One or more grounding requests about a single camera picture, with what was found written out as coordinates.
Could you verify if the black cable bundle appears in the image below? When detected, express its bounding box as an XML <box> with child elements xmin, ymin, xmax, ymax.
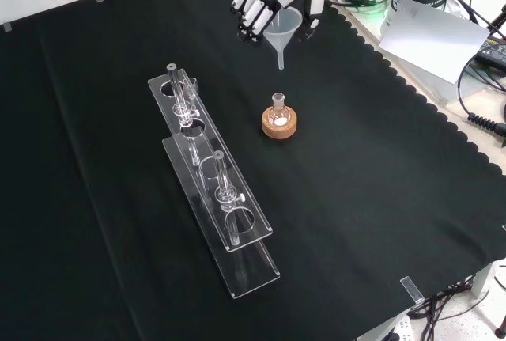
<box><xmin>409</xmin><ymin>263</ymin><xmax>506</xmax><ymax>341</ymax></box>

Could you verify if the clear acrylic funnel stand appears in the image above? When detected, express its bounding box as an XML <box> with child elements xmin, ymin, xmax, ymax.
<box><xmin>147</xmin><ymin>63</ymin><xmax>281</xmax><ymax>301</ymax></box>

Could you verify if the black cloth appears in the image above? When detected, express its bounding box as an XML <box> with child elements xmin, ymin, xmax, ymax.
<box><xmin>0</xmin><ymin>0</ymin><xmax>506</xmax><ymax>341</ymax></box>

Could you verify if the grey table leg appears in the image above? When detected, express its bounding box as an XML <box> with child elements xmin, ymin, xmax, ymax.
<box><xmin>471</xmin><ymin>260</ymin><xmax>494</xmax><ymax>299</ymax></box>

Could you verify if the cork ring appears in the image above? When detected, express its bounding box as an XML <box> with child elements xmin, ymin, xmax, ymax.
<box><xmin>261</xmin><ymin>105</ymin><xmax>297</xmax><ymax>140</ymax></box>

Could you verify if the black cable with ribbed plug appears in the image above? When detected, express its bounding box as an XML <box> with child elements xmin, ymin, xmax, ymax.
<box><xmin>457</xmin><ymin>52</ymin><xmax>506</xmax><ymax>138</ymax></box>

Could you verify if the white power strip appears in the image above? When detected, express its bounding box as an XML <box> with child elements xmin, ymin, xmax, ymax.
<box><xmin>378</xmin><ymin>314</ymin><xmax>416</xmax><ymax>341</ymax></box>

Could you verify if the pale board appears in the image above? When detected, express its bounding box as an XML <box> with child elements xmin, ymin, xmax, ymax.
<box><xmin>330</xmin><ymin>0</ymin><xmax>506</xmax><ymax>178</ymax></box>

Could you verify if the white paper sheet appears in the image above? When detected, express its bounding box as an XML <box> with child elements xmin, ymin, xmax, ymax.
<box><xmin>378</xmin><ymin>0</ymin><xmax>491</xmax><ymax>83</ymax></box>

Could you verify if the black tripod leg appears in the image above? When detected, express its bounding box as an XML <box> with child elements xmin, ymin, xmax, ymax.
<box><xmin>487</xmin><ymin>0</ymin><xmax>506</xmax><ymax>38</ymax></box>

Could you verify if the small round-bottom glass flask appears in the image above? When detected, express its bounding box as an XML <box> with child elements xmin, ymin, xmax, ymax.
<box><xmin>268</xmin><ymin>93</ymin><xmax>290</xmax><ymax>127</ymax></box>

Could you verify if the clear plastic funnel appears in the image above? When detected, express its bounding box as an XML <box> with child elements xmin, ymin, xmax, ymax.
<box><xmin>263</xmin><ymin>6</ymin><xmax>304</xmax><ymax>70</ymax></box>

